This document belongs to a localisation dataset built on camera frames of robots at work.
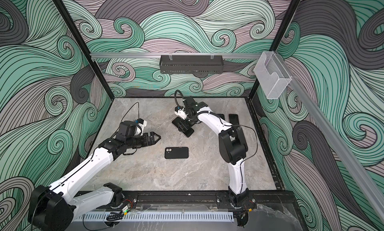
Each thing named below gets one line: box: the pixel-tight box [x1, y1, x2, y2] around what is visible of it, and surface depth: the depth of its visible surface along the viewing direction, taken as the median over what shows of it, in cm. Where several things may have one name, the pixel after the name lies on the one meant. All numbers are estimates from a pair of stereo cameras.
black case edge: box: [164, 147, 189, 159], surface depth 92 cm
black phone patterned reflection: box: [172, 116, 195, 138], surface depth 83 cm
